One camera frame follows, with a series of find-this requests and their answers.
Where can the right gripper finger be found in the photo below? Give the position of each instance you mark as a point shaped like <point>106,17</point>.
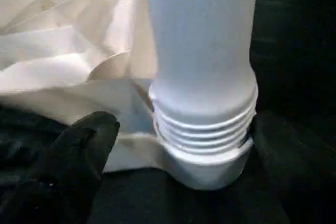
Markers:
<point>60,176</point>

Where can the white plastic table top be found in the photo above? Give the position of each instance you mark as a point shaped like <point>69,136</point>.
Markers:
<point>52,64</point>

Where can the white plastic table leg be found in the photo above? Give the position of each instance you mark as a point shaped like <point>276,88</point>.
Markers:
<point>199,51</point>

